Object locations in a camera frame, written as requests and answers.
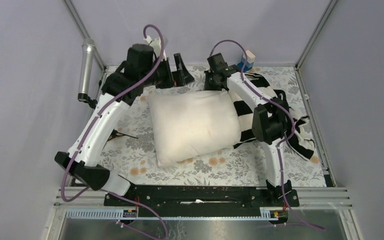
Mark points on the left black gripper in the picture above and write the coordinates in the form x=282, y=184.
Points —
x=179, y=78

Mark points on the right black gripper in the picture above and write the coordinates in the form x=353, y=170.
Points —
x=207, y=87

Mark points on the white pillow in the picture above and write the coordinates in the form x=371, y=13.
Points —
x=192, y=124

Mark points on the black white striped pillowcase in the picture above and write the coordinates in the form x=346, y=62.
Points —
x=264, y=114

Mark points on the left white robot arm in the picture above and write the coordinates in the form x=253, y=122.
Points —
x=82, y=161

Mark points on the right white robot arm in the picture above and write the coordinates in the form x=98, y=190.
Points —
x=276, y=183

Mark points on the blue and white block stack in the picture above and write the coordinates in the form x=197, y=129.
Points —
x=247, y=61

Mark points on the floral patterned table mat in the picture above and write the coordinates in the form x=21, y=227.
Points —
x=135, y=158

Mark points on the black microphone stand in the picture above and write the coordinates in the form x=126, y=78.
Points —
x=119, y=134

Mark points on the silver microphone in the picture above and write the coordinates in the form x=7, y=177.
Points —
x=88, y=54

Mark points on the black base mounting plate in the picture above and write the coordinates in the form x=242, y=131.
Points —
x=202, y=201

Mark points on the white slotted cable duct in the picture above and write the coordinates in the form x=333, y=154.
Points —
x=123, y=214

